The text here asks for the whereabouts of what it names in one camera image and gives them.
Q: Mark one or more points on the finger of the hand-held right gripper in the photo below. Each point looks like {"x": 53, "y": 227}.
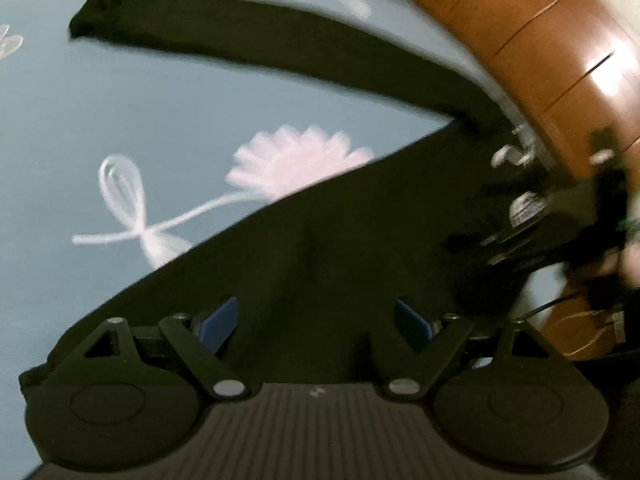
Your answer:
{"x": 515, "y": 250}

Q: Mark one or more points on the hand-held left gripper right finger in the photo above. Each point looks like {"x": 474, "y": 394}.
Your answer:
{"x": 412, "y": 325}

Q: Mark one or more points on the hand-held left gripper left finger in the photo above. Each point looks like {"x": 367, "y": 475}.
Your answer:
{"x": 220, "y": 322}

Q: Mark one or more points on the black pants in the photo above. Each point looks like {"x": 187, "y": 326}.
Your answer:
{"x": 350, "y": 235}

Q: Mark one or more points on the person's right hand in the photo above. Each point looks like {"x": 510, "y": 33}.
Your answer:
{"x": 620, "y": 267}

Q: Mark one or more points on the wooden headboard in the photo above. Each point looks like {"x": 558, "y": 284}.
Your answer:
{"x": 525, "y": 20}

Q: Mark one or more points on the blue floral bed sheet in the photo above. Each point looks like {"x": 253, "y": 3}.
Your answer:
{"x": 100, "y": 110}

